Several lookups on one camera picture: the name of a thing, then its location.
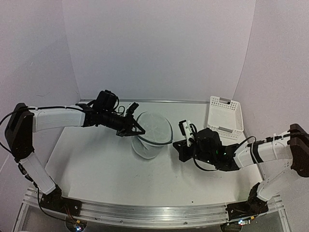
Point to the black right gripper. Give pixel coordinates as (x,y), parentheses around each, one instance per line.
(182,150)

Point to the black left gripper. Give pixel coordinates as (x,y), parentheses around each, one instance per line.
(126,128)

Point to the white mesh laundry bag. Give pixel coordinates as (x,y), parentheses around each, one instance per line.
(158,134)

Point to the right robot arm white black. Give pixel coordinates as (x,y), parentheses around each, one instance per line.
(291,145)

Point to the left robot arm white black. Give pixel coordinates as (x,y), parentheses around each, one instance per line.
(24,121)

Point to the white plastic basket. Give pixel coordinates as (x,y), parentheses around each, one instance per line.
(225,117)

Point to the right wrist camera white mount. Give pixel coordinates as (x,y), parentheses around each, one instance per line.
(188,131)

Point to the aluminium table front rail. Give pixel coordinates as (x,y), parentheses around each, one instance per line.
(154,216)

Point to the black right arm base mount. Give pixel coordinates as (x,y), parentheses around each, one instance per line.
(253,206)

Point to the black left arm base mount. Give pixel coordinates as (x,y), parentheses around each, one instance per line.
(54,201)

